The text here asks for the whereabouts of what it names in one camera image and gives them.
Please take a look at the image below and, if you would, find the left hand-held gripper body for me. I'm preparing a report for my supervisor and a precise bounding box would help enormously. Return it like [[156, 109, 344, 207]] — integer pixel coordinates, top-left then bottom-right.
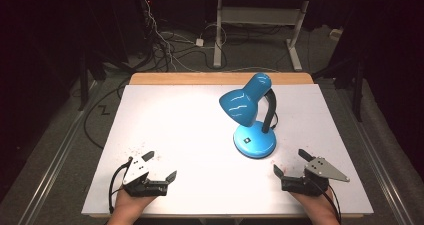
[[122, 156, 170, 198]]

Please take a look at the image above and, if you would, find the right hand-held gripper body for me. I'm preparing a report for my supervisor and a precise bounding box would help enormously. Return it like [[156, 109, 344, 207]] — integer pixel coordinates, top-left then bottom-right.
[[281, 156, 351, 198]]

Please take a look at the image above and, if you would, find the blue desk lamp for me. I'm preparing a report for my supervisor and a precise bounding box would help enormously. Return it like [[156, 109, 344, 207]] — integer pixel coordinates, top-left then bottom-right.
[[218, 71, 278, 160]]

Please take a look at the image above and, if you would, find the person's left hand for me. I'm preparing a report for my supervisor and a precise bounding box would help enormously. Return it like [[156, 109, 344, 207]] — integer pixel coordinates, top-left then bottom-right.
[[113, 187, 157, 221]]

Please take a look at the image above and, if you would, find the person's right hand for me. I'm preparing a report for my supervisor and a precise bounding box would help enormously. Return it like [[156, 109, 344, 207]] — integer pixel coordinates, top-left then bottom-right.
[[289, 186, 336, 221]]

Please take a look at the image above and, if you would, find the white table cover sheet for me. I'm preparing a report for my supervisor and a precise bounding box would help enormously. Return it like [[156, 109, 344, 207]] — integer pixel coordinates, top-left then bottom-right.
[[81, 83, 375, 217]]

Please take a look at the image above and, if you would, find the black metal stand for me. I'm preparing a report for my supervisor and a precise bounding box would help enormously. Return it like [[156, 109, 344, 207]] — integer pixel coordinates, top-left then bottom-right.
[[313, 56, 365, 123], [77, 34, 90, 112]]

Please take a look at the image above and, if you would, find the wooden table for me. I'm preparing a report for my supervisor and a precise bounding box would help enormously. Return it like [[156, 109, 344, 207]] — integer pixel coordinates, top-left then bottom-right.
[[128, 71, 315, 86]]

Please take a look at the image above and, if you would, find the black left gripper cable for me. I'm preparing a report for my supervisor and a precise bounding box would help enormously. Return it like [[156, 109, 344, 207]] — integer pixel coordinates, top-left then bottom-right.
[[107, 158, 134, 215]]

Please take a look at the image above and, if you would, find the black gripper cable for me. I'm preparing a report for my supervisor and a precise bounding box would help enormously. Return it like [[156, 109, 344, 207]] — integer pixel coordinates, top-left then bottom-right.
[[308, 176, 343, 225], [107, 158, 134, 215]]

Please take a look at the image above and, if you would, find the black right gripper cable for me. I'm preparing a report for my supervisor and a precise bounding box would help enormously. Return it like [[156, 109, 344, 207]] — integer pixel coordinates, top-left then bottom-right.
[[308, 176, 343, 225]]

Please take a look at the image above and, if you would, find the black floor cable loop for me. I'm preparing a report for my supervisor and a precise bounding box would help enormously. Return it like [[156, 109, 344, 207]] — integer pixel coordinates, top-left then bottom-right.
[[82, 79, 132, 150]]

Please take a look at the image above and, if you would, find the metal floor rail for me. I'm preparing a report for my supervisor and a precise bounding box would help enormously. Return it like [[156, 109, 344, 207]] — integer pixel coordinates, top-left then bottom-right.
[[336, 84, 416, 225], [16, 79, 103, 225]]

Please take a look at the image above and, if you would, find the bundle of floor cables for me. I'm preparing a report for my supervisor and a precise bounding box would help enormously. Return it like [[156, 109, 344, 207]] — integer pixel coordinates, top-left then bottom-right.
[[138, 0, 231, 73]]

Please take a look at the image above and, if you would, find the white metal desk frame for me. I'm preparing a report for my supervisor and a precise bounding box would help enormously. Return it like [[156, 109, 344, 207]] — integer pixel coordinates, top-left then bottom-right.
[[199, 0, 355, 72]]

